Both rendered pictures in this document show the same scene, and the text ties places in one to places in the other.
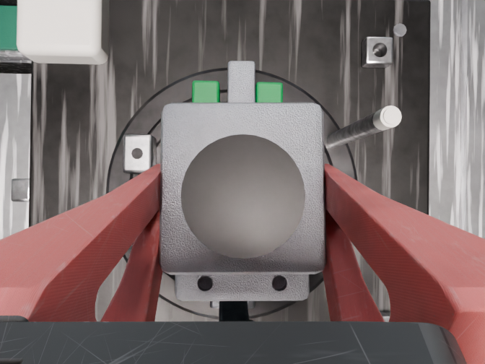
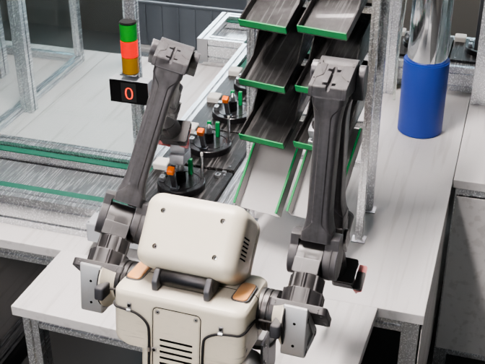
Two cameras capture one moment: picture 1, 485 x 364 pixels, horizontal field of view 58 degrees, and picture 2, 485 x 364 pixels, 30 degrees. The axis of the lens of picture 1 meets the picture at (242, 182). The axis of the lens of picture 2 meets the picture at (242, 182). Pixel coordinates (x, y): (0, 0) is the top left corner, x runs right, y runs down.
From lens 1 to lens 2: 2.54 m
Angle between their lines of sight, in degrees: 60
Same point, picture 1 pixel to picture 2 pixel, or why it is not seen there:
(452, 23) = (237, 178)
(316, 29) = (208, 172)
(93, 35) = (167, 163)
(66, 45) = (161, 163)
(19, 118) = not seen: hidden behind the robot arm
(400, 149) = (216, 186)
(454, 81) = (234, 184)
